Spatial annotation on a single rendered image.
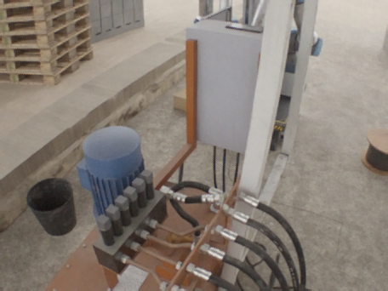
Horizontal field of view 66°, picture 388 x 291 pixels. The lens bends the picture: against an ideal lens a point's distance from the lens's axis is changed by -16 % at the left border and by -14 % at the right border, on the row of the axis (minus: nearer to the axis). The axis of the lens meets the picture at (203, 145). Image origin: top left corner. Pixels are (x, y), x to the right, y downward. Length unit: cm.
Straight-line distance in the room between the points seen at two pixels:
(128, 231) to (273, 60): 65
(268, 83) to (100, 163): 57
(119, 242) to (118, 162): 26
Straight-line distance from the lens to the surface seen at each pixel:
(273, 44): 97
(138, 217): 108
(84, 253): 139
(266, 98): 103
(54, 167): 267
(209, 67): 159
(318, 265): 214
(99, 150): 113
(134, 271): 129
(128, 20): 499
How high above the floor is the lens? 167
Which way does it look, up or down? 35 degrees down
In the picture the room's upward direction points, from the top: 1 degrees clockwise
